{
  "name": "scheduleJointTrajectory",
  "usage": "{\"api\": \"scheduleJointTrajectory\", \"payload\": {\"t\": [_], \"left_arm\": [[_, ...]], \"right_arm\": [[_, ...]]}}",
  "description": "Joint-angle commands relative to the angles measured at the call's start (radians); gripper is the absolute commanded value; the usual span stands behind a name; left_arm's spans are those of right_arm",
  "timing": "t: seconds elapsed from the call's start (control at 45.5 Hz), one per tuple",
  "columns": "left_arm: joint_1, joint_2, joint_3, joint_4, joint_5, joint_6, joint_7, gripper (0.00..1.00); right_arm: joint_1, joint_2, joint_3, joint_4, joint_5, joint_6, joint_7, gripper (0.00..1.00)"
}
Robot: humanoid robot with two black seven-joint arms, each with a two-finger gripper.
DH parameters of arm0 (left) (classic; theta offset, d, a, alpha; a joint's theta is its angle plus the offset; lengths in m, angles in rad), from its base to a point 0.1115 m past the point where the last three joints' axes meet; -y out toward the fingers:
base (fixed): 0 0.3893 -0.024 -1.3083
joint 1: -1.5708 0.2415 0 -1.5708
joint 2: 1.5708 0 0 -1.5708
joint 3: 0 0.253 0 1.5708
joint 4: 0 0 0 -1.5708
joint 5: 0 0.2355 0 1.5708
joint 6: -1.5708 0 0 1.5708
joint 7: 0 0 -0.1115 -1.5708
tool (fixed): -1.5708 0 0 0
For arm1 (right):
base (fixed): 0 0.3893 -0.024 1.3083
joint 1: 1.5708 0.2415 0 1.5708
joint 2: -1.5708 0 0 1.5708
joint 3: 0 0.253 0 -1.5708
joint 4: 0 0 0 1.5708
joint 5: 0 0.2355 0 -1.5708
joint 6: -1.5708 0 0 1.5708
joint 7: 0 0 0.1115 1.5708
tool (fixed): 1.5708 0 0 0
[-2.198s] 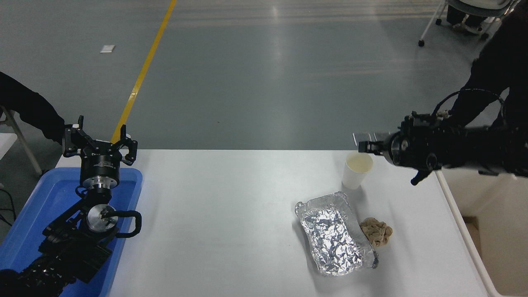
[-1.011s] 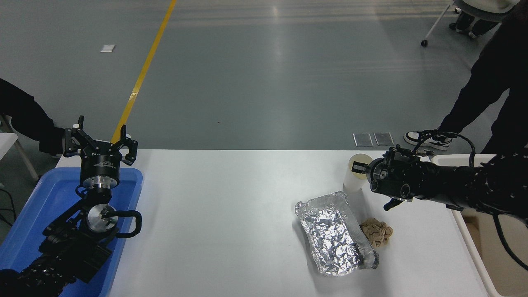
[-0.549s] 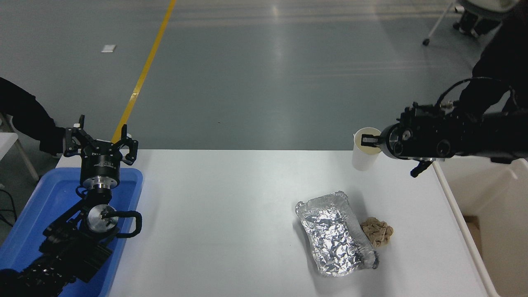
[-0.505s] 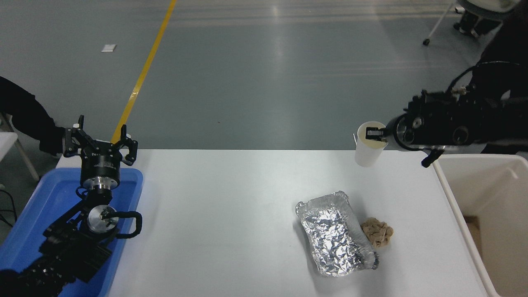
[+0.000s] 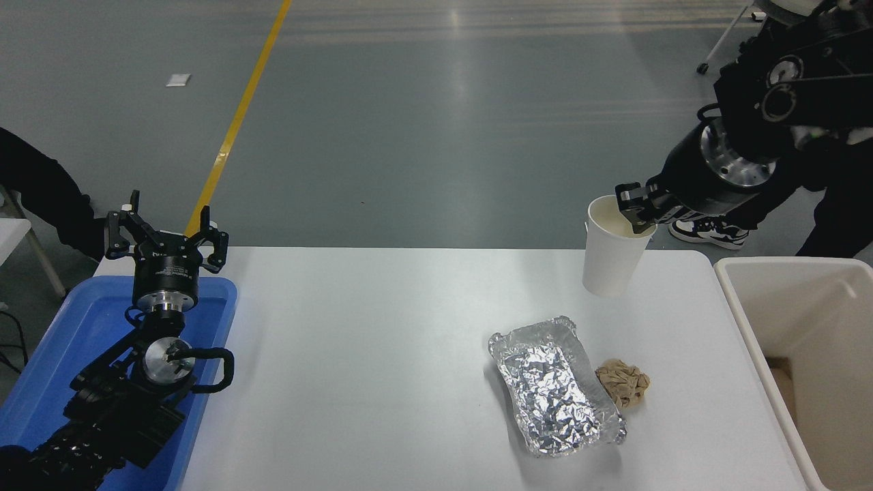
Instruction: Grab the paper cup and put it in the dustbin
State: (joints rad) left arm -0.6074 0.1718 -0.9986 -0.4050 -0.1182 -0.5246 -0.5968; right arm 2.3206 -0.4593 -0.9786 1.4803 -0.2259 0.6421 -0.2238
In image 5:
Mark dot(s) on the white paper scrap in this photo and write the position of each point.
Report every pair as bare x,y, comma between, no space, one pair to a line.
179,80

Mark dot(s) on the crumpled silver foil tray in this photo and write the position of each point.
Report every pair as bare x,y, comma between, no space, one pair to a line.
552,389

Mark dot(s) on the metal-legged chair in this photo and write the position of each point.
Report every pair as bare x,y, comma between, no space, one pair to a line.
41,252

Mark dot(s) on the white paper cup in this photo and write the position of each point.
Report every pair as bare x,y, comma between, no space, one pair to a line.
610,262

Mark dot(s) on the large pale plastic bin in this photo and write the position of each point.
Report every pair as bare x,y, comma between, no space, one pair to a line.
818,320

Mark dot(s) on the small white side table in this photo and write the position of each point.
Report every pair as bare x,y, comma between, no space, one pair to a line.
10,235

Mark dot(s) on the seated person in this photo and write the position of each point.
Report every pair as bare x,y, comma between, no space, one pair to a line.
41,191

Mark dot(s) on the standing person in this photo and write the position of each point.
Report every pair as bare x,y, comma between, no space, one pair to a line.
846,218

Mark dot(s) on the white wheeled chair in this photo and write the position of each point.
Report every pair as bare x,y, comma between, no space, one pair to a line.
791,5

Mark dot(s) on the blue plastic tray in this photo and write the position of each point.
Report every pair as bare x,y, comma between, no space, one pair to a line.
75,320

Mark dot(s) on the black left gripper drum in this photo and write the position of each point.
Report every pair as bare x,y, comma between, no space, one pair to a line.
167,271

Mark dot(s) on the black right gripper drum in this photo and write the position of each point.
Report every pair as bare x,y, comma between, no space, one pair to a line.
696,184

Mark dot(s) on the crumpled tan paper ball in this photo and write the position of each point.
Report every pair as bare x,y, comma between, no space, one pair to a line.
622,383

